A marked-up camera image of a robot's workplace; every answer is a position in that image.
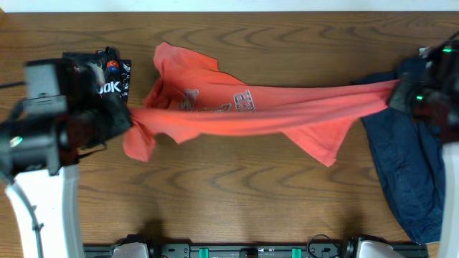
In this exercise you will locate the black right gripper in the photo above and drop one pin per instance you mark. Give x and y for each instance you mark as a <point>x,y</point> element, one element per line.
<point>398,99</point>

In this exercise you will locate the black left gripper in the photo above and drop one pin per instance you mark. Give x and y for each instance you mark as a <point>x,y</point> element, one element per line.
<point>108,117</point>

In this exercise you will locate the orange soccer t-shirt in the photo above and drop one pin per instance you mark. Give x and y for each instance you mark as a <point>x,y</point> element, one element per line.
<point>193,97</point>

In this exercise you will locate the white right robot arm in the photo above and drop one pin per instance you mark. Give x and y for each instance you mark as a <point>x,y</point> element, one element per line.
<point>437,103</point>

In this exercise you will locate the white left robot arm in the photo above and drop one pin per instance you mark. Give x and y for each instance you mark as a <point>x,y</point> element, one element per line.
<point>40,164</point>

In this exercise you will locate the black folded printed shirt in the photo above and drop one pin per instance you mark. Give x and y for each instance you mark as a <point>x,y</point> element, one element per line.
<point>116,71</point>

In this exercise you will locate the navy blue garment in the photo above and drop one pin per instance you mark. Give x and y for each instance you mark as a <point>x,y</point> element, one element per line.
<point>407,155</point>

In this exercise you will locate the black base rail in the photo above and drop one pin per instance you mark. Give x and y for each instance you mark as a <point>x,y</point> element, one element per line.
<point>318,246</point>

